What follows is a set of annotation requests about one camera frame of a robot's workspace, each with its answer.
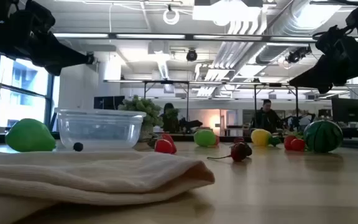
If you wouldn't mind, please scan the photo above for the dark red stemmed toy cherry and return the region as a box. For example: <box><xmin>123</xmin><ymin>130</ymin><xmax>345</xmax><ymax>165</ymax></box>
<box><xmin>206</xmin><ymin>141</ymin><xmax>249</xmax><ymax>162</ymax></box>

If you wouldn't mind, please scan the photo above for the large green toy pear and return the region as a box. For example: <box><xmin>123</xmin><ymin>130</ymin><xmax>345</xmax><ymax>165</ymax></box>
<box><xmin>4</xmin><ymin>118</ymin><xmax>57</xmax><ymax>153</ymax></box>

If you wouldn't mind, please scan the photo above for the white LED light strip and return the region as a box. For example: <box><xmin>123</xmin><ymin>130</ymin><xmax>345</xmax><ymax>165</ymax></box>
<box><xmin>116</xmin><ymin>33</ymin><xmax>186</xmax><ymax>40</ymax></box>
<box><xmin>193</xmin><ymin>34</ymin><xmax>262</xmax><ymax>40</ymax></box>
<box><xmin>53</xmin><ymin>33</ymin><xmax>109</xmax><ymax>39</ymax></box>
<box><xmin>270</xmin><ymin>36</ymin><xmax>317</xmax><ymax>42</ymax></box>

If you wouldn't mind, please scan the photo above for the folded cream cloth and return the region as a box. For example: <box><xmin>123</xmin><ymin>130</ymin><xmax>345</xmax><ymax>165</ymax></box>
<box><xmin>0</xmin><ymin>150</ymin><xmax>216</xmax><ymax>224</ymax></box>

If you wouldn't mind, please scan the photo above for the yellow toy bell pepper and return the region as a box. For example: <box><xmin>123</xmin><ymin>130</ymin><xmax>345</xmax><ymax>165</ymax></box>
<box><xmin>250</xmin><ymin>128</ymin><xmax>282</xmax><ymax>147</ymax></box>

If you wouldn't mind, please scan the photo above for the green potted plant white pot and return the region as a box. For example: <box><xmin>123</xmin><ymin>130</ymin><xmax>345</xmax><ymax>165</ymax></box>
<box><xmin>118</xmin><ymin>95</ymin><xmax>165</xmax><ymax>142</ymax></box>

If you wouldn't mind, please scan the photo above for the grey-blue office chair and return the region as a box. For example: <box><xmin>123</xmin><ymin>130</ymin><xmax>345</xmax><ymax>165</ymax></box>
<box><xmin>48</xmin><ymin>111</ymin><xmax>58</xmax><ymax>133</ymax></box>

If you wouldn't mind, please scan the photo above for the silver ceiling air duct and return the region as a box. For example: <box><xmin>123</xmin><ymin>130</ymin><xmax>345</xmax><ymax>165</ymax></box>
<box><xmin>255</xmin><ymin>0</ymin><xmax>343</xmax><ymax>66</ymax></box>

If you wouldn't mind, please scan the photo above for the dark green background plant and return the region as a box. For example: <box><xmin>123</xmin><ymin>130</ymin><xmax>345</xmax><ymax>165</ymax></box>
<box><xmin>166</xmin><ymin>108</ymin><xmax>180</xmax><ymax>121</ymax></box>

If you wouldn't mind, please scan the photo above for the green toy apple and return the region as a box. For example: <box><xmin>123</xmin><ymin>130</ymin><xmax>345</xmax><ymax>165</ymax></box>
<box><xmin>193</xmin><ymin>129</ymin><xmax>220</xmax><ymax>148</ymax></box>

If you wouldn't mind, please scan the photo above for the small red toy tomato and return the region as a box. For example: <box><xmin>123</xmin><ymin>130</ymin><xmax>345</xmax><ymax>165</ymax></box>
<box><xmin>290</xmin><ymin>138</ymin><xmax>306</xmax><ymax>152</ymax></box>
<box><xmin>283</xmin><ymin>134</ymin><xmax>296</xmax><ymax>151</ymax></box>

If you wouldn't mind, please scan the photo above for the black aluminium frame rail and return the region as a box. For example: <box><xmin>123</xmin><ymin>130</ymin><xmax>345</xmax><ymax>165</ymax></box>
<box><xmin>0</xmin><ymin>132</ymin><xmax>358</xmax><ymax>151</ymax></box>

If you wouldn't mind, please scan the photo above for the black ceiling-mounted camera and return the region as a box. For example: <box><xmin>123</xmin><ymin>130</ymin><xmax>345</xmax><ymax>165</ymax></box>
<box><xmin>285</xmin><ymin>45</ymin><xmax>313</xmax><ymax>65</ymax></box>

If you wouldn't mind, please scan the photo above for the black background rig frame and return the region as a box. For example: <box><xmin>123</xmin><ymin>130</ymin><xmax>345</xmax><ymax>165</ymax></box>
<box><xmin>103</xmin><ymin>79</ymin><xmax>300</xmax><ymax>123</ymax></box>

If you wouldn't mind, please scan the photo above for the clear plastic tupperware container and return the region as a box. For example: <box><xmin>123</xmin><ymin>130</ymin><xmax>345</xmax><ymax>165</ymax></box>
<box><xmin>55</xmin><ymin>108</ymin><xmax>147</xmax><ymax>151</ymax></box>

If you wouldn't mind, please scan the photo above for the large black computer monitor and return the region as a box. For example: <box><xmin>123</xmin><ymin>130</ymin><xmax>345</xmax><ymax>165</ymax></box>
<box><xmin>331</xmin><ymin>98</ymin><xmax>358</xmax><ymax>123</ymax></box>

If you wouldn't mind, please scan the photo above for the large office window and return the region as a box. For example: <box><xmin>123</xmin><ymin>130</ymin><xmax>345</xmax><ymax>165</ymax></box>
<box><xmin>0</xmin><ymin>51</ymin><xmax>57</xmax><ymax>131</ymax></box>

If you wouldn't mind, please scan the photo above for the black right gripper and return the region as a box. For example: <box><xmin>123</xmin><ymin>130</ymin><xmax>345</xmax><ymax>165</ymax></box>
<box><xmin>289</xmin><ymin>26</ymin><xmax>358</xmax><ymax>94</ymax></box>

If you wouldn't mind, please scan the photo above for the white coiled cable ring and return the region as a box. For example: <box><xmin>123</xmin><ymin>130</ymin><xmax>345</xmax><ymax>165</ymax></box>
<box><xmin>162</xmin><ymin>8</ymin><xmax>181</xmax><ymax>26</ymax></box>

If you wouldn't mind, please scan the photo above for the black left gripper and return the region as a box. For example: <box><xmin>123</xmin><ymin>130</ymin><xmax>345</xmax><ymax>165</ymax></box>
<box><xmin>11</xmin><ymin>0</ymin><xmax>89</xmax><ymax>77</ymax></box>

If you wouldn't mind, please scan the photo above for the person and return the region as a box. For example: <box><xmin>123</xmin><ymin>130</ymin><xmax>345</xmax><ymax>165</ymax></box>
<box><xmin>161</xmin><ymin>102</ymin><xmax>181</xmax><ymax>133</ymax></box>
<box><xmin>252</xmin><ymin>98</ymin><xmax>282</xmax><ymax>134</ymax></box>

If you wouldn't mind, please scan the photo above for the striped green toy watermelon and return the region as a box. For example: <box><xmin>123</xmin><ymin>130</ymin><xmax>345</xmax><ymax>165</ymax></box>
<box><xmin>303</xmin><ymin>120</ymin><xmax>344</xmax><ymax>154</ymax></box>

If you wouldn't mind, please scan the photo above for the white ceiling light panel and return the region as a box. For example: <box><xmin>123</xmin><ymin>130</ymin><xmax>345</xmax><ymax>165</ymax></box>
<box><xmin>192</xmin><ymin>4</ymin><xmax>263</xmax><ymax>23</ymax></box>

